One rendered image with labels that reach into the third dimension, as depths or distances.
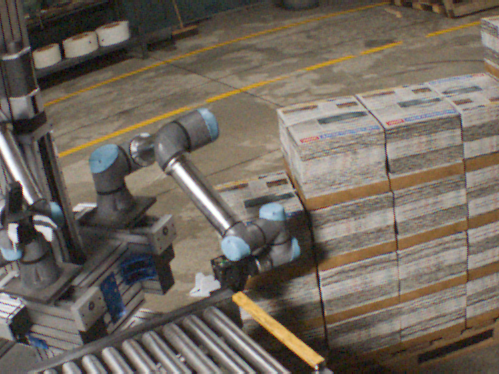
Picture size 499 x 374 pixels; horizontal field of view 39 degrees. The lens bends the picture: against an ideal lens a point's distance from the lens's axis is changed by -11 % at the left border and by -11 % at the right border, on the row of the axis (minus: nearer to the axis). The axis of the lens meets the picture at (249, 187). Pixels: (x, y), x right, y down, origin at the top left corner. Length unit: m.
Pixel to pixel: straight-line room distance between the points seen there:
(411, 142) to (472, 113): 0.25
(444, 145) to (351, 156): 0.34
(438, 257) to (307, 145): 0.67
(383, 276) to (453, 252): 0.28
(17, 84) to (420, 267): 1.54
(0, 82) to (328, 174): 1.13
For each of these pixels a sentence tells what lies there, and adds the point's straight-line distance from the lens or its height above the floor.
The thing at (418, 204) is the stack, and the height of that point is 0.76.
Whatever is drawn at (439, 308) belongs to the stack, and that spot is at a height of 0.30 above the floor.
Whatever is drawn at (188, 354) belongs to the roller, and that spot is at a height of 0.79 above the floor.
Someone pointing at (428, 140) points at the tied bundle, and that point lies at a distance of 2.49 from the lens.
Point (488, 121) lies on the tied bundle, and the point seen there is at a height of 1.00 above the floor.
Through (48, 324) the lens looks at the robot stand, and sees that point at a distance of 2.48.
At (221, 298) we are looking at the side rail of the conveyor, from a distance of 2.14.
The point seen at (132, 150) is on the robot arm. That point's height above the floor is 1.03.
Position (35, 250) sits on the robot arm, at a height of 0.95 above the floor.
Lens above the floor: 1.94
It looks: 25 degrees down
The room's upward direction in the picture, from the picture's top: 11 degrees counter-clockwise
